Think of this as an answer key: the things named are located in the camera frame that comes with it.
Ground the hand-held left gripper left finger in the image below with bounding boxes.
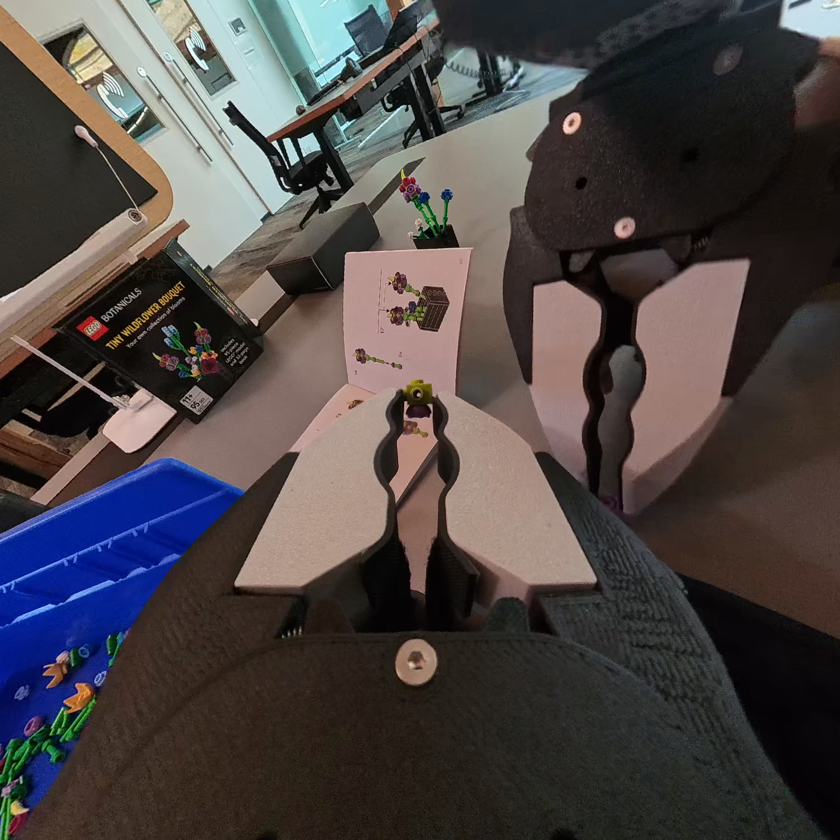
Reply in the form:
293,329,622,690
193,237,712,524
234,392,401,598

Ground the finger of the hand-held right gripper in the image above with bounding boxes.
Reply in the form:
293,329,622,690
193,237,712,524
607,256,753,517
532,279,615,484

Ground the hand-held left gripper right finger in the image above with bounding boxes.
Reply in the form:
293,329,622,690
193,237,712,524
427,392,599,602

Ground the grey desk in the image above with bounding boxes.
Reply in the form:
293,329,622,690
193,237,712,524
33,59,840,631

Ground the wooden background desk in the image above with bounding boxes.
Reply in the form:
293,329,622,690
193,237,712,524
267,20,445,187

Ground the LEGO flower bouquet in pot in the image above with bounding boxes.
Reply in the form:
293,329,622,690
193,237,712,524
398,174,463,250

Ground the instruction booklet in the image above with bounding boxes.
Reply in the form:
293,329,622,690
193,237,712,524
289,247,473,510

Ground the blue storage bin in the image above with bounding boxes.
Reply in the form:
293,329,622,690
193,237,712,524
0,457,246,840

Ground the black product box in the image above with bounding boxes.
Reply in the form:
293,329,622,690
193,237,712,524
63,252,265,425

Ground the flat black box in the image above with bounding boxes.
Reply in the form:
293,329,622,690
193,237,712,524
267,203,383,298

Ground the black office chair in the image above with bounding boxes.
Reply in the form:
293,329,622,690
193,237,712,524
221,101,346,227
344,0,434,60

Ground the pile of toy brick pieces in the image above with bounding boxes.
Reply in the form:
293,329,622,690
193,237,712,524
0,628,132,840

